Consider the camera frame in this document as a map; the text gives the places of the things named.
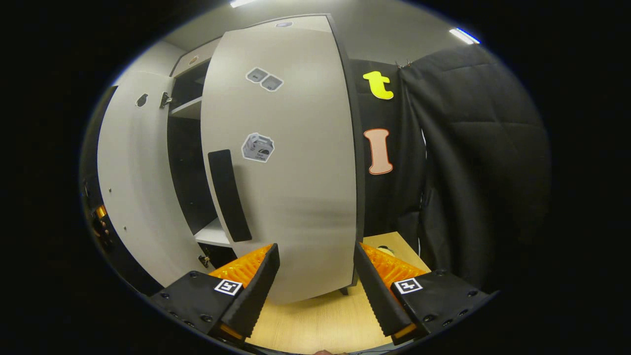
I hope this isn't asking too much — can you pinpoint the grey shoe cabinet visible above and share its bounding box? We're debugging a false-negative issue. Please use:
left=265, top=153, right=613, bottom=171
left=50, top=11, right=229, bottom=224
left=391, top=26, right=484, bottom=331
left=165, top=14, right=367, bottom=296

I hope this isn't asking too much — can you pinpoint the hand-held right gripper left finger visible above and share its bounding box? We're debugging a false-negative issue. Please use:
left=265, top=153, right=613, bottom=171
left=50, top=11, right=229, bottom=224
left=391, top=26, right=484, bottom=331
left=148, top=243, right=280, bottom=342

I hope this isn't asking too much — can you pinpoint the grey cabinet drawer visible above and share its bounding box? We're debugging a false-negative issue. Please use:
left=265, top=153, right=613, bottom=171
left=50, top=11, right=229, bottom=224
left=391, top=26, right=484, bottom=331
left=172, top=37, right=221, bottom=78

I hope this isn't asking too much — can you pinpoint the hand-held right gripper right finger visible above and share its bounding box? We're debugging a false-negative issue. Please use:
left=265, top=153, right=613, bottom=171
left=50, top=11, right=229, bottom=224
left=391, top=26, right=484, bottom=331
left=353, top=241, right=496, bottom=345

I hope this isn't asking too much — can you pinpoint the long ceiling light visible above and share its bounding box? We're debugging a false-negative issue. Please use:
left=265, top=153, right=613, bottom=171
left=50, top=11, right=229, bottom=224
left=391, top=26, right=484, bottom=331
left=449, top=28, right=481, bottom=45

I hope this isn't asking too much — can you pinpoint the black backdrop cloth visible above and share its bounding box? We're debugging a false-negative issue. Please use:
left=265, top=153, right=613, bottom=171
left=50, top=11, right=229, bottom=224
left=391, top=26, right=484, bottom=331
left=350, top=43, right=552, bottom=292

